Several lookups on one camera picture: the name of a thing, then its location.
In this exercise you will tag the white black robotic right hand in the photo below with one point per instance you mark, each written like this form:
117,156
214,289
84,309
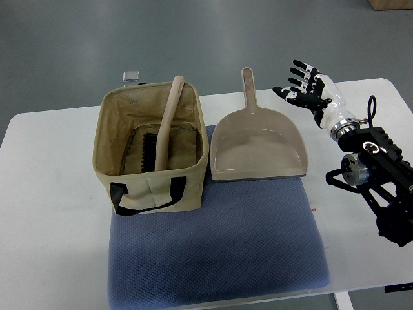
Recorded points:
315,91

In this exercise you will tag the pink hand broom black bristles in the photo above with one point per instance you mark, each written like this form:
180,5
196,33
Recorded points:
155,146

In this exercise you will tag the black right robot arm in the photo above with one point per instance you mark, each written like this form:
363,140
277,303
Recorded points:
373,166

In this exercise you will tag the beige yellow fabric bag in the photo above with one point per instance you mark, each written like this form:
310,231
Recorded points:
125,116

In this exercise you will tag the pink plastic dustpan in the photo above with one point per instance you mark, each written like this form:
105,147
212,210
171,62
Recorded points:
256,143

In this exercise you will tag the brown cardboard box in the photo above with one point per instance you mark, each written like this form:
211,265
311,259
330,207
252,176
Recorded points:
391,4

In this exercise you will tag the blue mesh cushion mat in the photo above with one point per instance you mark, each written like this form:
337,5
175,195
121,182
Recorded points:
249,238

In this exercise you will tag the small clear plastic box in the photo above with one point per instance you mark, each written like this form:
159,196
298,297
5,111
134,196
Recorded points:
130,77

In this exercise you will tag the white table leg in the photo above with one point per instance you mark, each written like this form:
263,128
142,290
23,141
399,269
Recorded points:
343,301

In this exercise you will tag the black table control panel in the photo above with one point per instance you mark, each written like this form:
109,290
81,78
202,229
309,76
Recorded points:
398,287

